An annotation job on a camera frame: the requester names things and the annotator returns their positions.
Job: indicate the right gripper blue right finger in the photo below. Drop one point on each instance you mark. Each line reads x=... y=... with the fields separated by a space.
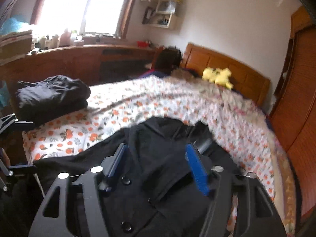
x=198 y=169

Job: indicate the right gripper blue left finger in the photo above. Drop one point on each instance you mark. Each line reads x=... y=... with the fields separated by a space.
x=112 y=169

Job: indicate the black trench coat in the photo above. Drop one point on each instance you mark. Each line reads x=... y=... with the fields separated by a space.
x=156 y=194

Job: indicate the folded black clothes pile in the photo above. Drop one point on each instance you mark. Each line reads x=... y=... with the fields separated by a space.
x=51 y=98

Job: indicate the orange floral bed sheet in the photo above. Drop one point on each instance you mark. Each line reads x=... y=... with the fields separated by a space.
x=237 y=125

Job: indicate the pink bottle on sill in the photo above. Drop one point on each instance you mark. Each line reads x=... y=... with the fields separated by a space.
x=65 y=39

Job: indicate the yellow Pikachu plush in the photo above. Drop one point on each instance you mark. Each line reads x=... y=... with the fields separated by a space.
x=218 y=77

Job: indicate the wooden desk counter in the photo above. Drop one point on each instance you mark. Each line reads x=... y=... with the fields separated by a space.
x=76 y=62

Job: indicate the wooden headboard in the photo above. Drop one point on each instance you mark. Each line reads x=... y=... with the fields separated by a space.
x=247 y=81

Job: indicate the wooden louvered wardrobe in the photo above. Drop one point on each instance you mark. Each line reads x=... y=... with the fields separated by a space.
x=293 y=117

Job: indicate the dark backpack on chair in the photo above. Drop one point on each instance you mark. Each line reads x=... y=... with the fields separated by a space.
x=166 y=59

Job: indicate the red bowl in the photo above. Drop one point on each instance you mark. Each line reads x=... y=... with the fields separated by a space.
x=143 y=44

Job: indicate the window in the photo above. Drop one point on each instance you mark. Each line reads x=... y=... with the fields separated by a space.
x=105 y=17

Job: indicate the white wall shelf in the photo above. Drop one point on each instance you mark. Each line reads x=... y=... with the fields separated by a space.
x=161 y=13

